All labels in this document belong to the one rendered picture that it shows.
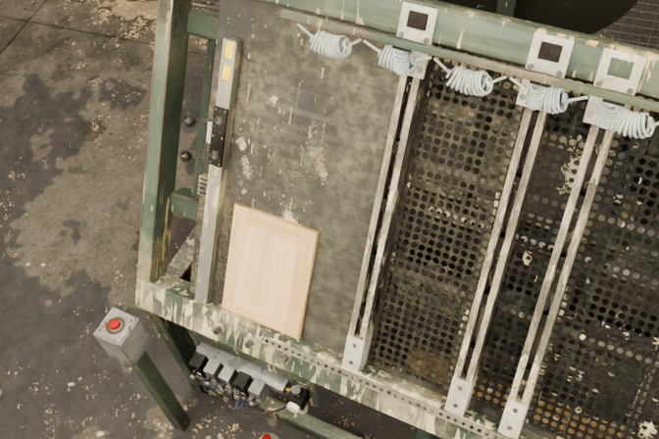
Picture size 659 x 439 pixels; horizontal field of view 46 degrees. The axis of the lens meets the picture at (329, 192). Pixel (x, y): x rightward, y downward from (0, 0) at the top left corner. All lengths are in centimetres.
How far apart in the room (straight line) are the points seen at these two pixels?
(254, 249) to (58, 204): 208
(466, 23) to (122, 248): 261
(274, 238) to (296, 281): 16
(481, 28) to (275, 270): 108
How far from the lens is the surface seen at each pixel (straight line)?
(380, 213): 233
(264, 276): 266
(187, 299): 284
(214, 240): 270
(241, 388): 280
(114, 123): 482
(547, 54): 205
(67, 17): 571
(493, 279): 228
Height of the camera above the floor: 328
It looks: 52 degrees down
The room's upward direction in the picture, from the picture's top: 10 degrees counter-clockwise
